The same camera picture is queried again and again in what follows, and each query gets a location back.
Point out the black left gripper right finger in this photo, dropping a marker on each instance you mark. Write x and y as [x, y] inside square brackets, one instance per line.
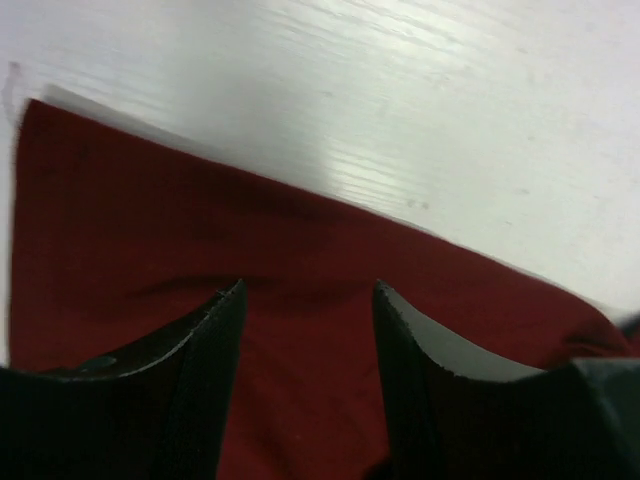
[455, 410]

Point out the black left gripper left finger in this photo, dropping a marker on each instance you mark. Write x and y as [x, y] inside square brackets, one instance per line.
[156, 408]

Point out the dark red t-shirt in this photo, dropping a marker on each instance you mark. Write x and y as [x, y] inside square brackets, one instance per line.
[115, 237]

